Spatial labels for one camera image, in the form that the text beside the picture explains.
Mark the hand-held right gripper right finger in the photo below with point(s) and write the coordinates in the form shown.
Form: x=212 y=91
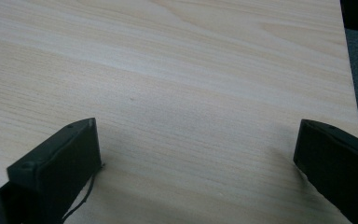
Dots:
x=338 y=161

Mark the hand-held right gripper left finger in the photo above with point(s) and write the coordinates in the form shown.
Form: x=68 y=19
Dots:
x=59 y=168

